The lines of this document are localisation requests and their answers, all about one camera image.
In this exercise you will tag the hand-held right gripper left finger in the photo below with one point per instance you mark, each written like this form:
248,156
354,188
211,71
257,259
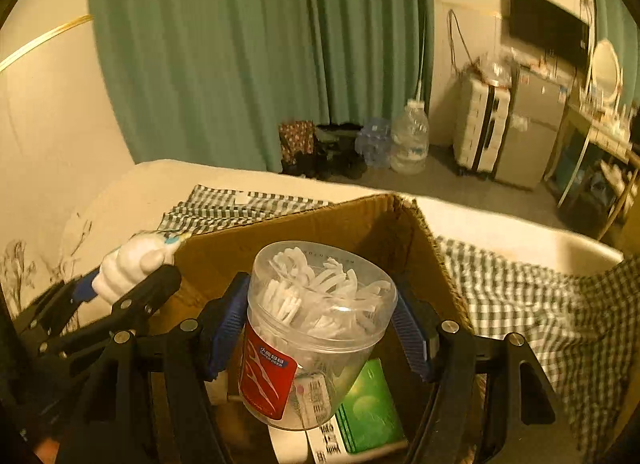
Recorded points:
227,324

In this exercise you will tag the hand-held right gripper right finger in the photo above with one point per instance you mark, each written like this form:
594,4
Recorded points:
410,339

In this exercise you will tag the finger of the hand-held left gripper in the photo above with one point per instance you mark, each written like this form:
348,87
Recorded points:
147,291
82,290

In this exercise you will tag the white figurine with blue star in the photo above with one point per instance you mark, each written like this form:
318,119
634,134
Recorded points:
130,259

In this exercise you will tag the green and white medicine box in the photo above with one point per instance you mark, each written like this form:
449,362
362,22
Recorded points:
370,404

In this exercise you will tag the clear floss pick jar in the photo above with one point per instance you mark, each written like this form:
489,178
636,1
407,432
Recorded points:
320,324

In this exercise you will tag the brown cardboard box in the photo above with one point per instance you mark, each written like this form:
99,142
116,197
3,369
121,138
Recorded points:
310,224

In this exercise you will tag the checkered blanket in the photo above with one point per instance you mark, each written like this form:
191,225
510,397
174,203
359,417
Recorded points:
525,304

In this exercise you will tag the floral fabric bag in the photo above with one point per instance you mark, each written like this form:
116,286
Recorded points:
295,141

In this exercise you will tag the large clear water bottle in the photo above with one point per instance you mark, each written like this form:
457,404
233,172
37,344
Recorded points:
410,143

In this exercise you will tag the dark cloth pile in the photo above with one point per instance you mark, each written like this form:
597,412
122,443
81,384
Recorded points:
335,156

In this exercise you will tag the crushed clear plastic bottles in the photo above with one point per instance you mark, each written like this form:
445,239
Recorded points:
375,143

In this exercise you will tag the white suitcase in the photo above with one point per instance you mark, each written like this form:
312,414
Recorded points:
472,128

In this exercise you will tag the grey mini fridge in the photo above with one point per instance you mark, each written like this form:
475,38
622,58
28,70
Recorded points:
530,143

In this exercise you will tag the wide green curtain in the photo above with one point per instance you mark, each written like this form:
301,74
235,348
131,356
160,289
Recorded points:
225,43

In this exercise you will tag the white dressing table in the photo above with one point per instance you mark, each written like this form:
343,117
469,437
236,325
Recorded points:
610,143

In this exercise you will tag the clear plastic bag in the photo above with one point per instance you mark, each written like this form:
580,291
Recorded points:
492,68

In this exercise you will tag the white oval mirror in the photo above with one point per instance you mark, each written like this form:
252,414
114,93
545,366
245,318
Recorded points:
605,68

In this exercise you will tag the narrow green curtain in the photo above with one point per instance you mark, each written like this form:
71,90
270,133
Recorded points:
612,18

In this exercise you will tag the black wall television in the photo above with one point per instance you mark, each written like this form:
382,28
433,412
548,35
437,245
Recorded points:
545,23

